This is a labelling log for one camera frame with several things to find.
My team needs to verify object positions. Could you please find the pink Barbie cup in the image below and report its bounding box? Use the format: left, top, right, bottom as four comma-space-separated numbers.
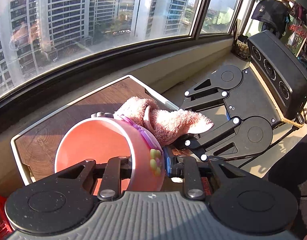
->
54, 115, 165, 191

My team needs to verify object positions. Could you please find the pink fluffy towel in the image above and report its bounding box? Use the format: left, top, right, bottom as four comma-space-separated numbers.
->
113, 96, 214, 146

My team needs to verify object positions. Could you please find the dark plant pot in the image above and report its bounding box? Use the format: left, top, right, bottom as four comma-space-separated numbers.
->
231, 34, 250, 61

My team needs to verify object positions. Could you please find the wooden tray white rim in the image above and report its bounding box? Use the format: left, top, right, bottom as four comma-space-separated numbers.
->
10, 75, 178, 185

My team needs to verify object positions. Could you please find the red plastic basket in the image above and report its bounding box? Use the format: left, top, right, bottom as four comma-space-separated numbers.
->
0, 195, 13, 240

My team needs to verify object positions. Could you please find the black cap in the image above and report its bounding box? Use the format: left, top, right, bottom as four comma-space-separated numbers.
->
251, 0, 290, 39

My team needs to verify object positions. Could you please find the black window frame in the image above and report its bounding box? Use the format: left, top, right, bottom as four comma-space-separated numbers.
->
0, 0, 254, 112

